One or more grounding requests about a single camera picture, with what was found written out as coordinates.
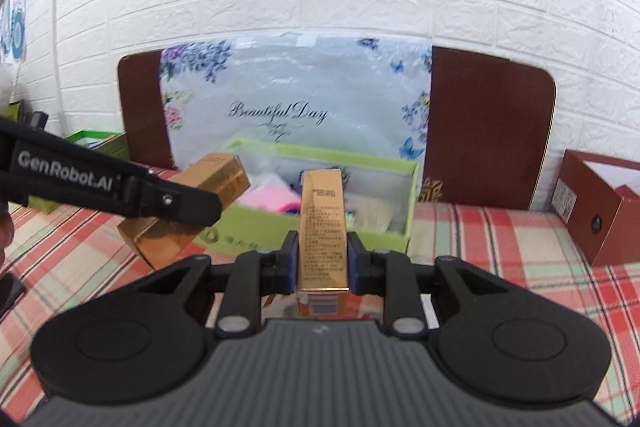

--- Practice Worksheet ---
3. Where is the clear plastic packet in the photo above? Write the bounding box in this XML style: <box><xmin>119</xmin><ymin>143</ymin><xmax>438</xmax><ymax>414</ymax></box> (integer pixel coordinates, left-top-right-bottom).
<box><xmin>347</xmin><ymin>191</ymin><xmax>407</xmax><ymax>235</ymax></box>

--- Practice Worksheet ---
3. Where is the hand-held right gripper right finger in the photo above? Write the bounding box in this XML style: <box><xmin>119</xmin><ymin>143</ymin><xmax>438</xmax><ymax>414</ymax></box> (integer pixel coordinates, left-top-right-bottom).
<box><xmin>347</xmin><ymin>231</ymin><xmax>512</xmax><ymax>340</ymax></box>

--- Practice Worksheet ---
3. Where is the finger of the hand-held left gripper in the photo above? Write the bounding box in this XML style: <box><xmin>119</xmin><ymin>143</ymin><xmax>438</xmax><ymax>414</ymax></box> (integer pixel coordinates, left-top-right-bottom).
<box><xmin>0</xmin><ymin>116</ymin><xmax>224</xmax><ymax>225</ymax></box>

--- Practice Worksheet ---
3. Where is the white plastic bag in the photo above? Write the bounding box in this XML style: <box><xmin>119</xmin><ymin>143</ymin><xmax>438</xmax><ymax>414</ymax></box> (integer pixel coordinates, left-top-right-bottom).
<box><xmin>248</xmin><ymin>155</ymin><xmax>301</xmax><ymax>194</ymax></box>

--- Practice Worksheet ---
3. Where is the pink packet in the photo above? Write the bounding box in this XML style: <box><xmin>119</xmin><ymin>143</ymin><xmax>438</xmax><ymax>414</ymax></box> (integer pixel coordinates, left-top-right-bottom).
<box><xmin>239</xmin><ymin>185</ymin><xmax>303</xmax><ymax>216</ymax></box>

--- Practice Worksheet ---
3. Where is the small green open box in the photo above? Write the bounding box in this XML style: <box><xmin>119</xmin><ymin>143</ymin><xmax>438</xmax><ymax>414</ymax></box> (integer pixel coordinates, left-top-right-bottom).
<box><xmin>27</xmin><ymin>130</ymin><xmax>130</xmax><ymax>214</ymax></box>

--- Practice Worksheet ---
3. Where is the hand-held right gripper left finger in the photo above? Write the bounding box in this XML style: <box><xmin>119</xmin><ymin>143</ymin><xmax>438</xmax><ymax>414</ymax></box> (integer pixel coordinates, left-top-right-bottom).
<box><xmin>134</xmin><ymin>231</ymin><xmax>300</xmax><ymax>340</ymax></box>

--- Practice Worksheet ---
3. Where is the light green cardboard box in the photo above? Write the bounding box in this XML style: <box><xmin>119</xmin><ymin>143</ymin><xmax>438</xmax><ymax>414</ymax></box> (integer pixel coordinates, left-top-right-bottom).
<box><xmin>192</xmin><ymin>137</ymin><xmax>421</xmax><ymax>256</ymax></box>

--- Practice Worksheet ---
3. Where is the gold carton with orange label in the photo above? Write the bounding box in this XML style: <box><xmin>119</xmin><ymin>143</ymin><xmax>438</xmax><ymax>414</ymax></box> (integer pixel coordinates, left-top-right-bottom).
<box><xmin>295</xmin><ymin>168</ymin><xmax>352</xmax><ymax>319</ymax></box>

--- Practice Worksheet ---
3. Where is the brown wooden board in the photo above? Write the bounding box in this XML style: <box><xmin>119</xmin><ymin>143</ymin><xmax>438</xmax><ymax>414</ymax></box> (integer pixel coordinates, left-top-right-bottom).
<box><xmin>117</xmin><ymin>46</ymin><xmax>558</xmax><ymax>212</ymax></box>

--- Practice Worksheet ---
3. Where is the white wall pipe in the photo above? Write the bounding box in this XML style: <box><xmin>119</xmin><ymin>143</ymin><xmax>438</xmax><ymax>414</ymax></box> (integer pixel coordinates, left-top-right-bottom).
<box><xmin>52</xmin><ymin>0</ymin><xmax>71</xmax><ymax>135</ymax></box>

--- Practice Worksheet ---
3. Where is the floral plastic bag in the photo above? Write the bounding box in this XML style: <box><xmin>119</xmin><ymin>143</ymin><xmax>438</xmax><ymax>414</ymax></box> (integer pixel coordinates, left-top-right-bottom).
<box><xmin>159</xmin><ymin>37</ymin><xmax>434</xmax><ymax>174</ymax></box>

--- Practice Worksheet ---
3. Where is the red cardboard box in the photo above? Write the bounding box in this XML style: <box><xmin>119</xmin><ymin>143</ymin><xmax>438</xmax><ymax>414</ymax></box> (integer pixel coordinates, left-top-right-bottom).
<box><xmin>550</xmin><ymin>149</ymin><xmax>640</xmax><ymax>268</ymax></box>

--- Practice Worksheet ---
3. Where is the blue wall poster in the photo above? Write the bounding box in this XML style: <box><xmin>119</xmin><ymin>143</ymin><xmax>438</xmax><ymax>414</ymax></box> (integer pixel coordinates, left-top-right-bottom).
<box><xmin>0</xmin><ymin>0</ymin><xmax>30</xmax><ymax>64</ymax></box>

